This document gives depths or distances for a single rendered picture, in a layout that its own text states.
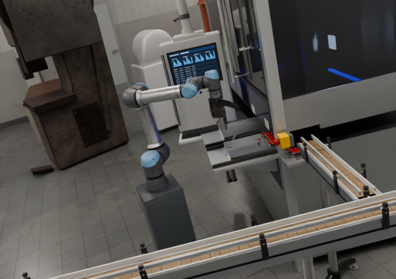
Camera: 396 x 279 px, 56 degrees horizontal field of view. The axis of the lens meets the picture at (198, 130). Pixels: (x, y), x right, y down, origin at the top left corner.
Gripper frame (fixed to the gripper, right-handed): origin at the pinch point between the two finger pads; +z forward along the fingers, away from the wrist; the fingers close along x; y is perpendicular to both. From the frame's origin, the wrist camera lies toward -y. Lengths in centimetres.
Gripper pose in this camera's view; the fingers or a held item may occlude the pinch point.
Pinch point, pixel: (226, 127)
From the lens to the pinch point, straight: 224.4
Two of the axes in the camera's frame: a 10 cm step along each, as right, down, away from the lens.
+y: -9.7, 2.4, -0.3
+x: 1.1, 3.2, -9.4
